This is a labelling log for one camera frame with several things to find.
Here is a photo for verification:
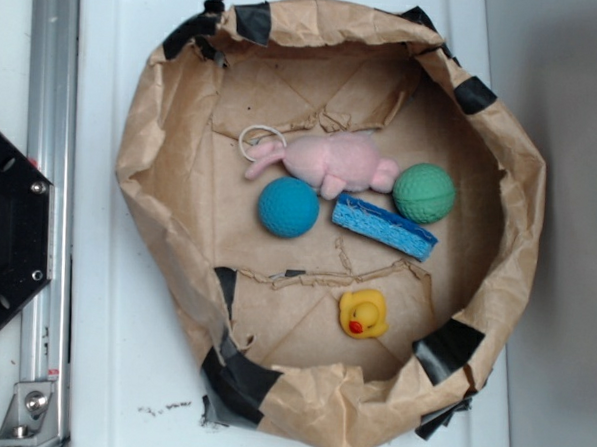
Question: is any white rubber band loop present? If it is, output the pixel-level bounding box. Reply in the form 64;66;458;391
237;124;287;162

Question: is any yellow rubber duck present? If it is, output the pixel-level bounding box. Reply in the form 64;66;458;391
339;289;389;340

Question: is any blue sponge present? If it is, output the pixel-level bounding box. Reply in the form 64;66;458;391
331;194;438;262

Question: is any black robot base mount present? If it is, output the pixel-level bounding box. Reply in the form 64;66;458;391
0;132;53;331

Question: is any brown paper bag bin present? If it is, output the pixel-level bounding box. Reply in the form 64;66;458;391
116;0;547;447

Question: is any blue dimpled ball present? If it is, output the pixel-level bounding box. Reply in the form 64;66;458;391
257;177;320;238

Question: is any aluminium extrusion rail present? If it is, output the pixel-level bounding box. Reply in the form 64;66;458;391
0;0;80;447

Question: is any pink plush bunny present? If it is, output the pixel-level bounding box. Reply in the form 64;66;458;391
245;132;400;200

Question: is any green dimpled ball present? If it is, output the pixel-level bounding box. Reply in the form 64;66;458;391
392;163;456;224

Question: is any white plastic tray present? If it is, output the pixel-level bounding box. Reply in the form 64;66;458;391
70;0;490;447

